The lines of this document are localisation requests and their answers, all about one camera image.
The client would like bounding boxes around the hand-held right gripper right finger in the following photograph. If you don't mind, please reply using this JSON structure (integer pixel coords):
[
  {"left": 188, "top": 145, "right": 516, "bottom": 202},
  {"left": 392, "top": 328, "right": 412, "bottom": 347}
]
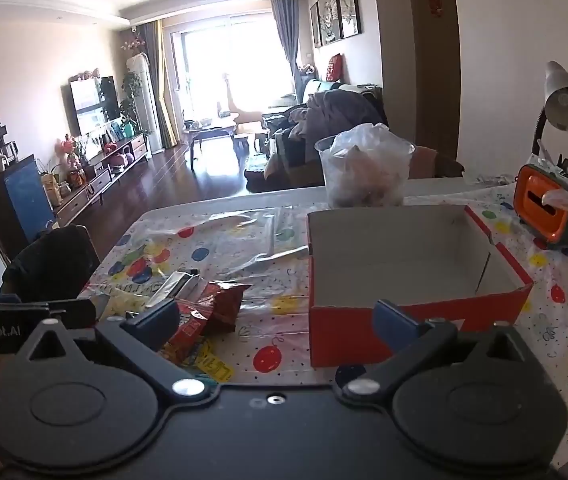
[{"left": 338, "top": 299, "right": 546, "bottom": 404}]

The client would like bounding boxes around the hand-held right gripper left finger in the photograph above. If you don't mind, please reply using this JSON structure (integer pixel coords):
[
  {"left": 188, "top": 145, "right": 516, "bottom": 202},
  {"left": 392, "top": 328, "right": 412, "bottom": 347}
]
[{"left": 14, "top": 299, "right": 219, "bottom": 404}]

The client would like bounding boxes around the silver snack packet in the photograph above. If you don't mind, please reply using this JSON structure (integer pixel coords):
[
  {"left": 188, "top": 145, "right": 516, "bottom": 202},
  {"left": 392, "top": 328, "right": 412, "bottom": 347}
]
[{"left": 143, "top": 269, "right": 205, "bottom": 309}]

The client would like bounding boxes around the red printed snack packet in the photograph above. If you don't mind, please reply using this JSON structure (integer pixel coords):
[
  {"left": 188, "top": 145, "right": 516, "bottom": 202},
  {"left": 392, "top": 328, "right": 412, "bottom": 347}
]
[{"left": 161, "top": 300, "right": 215, "bottom": 366}]

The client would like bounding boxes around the pale yellow snack packet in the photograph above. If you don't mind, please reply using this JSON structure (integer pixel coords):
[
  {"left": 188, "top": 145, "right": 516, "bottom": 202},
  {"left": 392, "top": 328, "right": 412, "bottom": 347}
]
[{"left": 88, "top": 287, "right": 147, "bottom": 319}]

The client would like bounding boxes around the red cardboard box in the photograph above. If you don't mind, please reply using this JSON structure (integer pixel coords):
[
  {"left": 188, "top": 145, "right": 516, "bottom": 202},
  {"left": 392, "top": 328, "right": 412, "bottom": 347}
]
[{"left": 306, "top": 204, "right": 535, "bottom": 368}]

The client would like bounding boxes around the dark red snack packet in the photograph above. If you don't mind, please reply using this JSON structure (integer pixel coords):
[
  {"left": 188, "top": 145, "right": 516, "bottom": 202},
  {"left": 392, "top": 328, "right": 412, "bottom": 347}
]
[{"left": 198, "top": 280, "right": 253, "bottom": 334}]

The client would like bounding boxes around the bright yellow snack packet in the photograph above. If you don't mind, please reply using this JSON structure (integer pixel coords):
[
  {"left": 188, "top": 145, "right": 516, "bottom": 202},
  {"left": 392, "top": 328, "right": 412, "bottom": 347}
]
[{"left": 184, "top": 342, "right": 235, "bottom": 382}]

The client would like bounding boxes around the dark jacket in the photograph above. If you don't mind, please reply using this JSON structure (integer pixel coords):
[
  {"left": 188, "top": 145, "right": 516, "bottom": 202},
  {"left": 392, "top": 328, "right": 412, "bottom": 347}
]
[{"left": 2, "top": 226, "right": 92, "bottom": 306}]

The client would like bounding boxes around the wooden chair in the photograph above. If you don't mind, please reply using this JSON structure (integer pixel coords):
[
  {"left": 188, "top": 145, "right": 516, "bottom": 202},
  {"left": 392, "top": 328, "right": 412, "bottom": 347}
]
[{"left": 76, "top": 225, "right": 102, "bottom": 266}]

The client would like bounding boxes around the dark cabinet blue front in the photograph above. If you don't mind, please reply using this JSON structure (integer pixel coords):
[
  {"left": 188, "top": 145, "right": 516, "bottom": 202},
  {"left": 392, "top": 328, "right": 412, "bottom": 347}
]
[{"left": 0, "top": 127, "right": 59, "bottom": 262}]

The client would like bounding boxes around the clear plastic sheet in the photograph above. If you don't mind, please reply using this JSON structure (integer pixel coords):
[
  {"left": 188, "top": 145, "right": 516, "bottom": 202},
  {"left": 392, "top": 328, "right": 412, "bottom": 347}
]
[{"left": 138, "top": 207, "right": 311, "bottom": 311}]

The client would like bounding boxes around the clear plastic round container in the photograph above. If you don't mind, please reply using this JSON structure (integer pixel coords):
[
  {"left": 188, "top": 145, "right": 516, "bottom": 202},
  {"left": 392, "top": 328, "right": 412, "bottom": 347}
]
[{"left": 314, "top": 132, "right": 417, "bottom": 209}]

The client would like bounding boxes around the wooden television cabinet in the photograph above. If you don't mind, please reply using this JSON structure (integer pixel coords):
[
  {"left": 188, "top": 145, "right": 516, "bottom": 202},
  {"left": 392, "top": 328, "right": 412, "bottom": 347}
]
[{"left": 56, "top": 132, "right": 151, "bottom": 226}]

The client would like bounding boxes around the brown chair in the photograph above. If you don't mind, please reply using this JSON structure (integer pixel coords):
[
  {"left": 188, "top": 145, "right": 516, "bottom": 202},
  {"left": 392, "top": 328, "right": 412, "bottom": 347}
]
[{"left": 408, "top": 146, "right": 466, "bottom": 180}]

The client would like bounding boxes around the balloon print tablecloth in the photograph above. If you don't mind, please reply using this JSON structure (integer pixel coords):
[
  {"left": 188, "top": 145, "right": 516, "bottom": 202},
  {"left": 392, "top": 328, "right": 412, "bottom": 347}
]
[{"left": 78, "top": 180, "right": 568, "bottom": 456}]

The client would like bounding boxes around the dark floor cushion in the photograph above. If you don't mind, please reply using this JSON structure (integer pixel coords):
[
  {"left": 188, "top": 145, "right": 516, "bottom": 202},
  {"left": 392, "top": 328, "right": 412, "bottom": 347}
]
[{"left": 243, "top": 164, "right": 271, "bottom": 194}]

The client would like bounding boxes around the orange green tissue box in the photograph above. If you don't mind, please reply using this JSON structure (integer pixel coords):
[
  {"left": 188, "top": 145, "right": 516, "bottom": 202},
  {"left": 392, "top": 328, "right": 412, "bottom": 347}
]
[{"left": 513, "top": 162, "right": 568, "bottom": 247}]

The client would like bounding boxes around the crumpled clear plastic bag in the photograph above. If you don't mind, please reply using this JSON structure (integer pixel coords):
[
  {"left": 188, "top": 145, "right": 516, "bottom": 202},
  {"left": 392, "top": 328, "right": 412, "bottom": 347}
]
[{"left": 330, "top": 122, "right": 413, "bottom": 206}]

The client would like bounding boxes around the dark sofa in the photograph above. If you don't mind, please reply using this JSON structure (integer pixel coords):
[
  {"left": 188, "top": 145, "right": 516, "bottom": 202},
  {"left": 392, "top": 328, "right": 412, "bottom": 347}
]
[{"left": 263, "top": 79, "right": 389, "bottom": 192}]

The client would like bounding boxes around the dark wooden coffee table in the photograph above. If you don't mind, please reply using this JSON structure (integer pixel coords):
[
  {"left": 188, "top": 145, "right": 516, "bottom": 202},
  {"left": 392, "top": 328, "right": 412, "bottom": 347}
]
[{"left": 183, "top": 112, "right": 241, "bottom": 169}]

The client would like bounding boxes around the flat screen television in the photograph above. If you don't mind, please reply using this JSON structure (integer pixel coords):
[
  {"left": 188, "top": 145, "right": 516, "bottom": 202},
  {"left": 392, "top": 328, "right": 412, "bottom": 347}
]
[{"left": 68, "top": 76, "right": 120, "bottom": 137}]

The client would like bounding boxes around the translucent plastic bag tip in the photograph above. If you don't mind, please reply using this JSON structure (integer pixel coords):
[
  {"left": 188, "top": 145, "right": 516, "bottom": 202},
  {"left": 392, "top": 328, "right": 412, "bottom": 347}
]
[{"left": 539, "top": 190, "right": 568, "bottom": 212}]

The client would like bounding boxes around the white standing air conditioner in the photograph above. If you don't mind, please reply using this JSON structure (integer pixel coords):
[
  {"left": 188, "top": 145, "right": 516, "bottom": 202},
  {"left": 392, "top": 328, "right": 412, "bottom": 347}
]
[{"left": 126, "top": 52, "right": 161, "bottom": 153}]

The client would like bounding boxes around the grey blanket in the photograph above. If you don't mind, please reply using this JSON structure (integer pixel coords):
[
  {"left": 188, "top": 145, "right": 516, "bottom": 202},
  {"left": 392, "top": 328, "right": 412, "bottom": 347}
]
[{"left": 289, "top": 89, "right": 388, "bottom": 149}]

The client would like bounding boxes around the green potted plant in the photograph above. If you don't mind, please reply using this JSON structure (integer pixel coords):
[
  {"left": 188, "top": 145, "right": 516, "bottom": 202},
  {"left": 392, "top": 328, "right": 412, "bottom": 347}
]
[{"left": 120, "top": 71, "right": 143, "bottom": 126}]

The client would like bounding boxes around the grey curtain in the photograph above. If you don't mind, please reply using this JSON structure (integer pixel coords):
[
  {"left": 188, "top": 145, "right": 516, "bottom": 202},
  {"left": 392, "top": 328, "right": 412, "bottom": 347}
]
[
  {"left": 270, "top": 0, "right": 305, "bottom": 97},
  {"left": 136, "top": 20, "right": 178, "bottom": 151}
]

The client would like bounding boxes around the brown wooden door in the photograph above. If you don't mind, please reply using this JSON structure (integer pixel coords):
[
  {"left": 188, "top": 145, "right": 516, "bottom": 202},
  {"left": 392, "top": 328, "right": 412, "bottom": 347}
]
[{"left": 379, "top": 0, "right": 461, "bottom": 179}]

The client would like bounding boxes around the red pillow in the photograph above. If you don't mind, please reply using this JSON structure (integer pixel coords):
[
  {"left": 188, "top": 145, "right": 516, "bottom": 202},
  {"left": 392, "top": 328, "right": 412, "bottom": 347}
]
[{"left": 325, "top": 53, "right": 343, "bottom": 84}]

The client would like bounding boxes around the silver desk lamp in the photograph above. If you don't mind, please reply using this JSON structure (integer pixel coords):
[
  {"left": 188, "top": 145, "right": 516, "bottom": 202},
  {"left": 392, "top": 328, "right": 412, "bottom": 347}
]
[{"left": 531, "top": 61, "right": 568, "bottom": 181}]

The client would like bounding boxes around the black framed wall picture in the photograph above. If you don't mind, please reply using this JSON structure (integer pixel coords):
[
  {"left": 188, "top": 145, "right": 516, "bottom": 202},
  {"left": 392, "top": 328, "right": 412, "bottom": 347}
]
[
  {"left": 317, "top": 0, "right": 341, "bottom": 45},
  {"left": 310, "top": 2, "right": 323, "bottom": 50},
  {"left": 335, "top": 0, "right": 363, "bottom": 40}
]

